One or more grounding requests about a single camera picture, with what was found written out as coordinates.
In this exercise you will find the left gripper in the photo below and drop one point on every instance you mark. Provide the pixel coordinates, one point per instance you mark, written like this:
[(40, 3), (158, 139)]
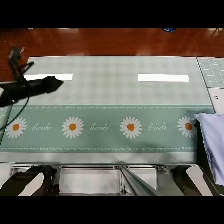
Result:
[(46, 85)]

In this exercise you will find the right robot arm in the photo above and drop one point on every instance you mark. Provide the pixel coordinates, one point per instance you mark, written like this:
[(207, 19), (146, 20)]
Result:
[(191, 180)]

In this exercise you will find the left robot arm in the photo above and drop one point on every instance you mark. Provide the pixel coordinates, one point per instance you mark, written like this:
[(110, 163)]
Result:
[(13, 92)]

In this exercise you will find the light blue shirt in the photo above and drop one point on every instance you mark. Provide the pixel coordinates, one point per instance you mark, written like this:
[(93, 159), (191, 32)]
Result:
[(213, 140)]

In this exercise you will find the silver frame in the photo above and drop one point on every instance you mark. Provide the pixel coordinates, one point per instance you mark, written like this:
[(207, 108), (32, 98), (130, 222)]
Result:
[(140, 186)]

